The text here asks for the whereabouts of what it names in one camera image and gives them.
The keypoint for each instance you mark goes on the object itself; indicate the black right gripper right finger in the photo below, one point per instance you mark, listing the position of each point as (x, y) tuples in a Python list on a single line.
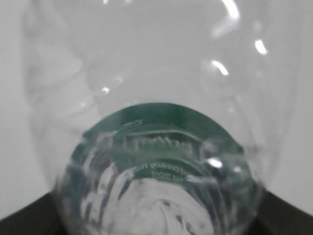
[(277, 217)]

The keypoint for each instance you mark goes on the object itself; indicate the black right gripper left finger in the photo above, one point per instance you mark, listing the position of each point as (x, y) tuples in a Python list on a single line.
[(38, 218)]

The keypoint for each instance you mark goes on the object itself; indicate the clear green-label water bottle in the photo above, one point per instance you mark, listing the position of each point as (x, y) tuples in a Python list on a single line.
[(159, 117)]

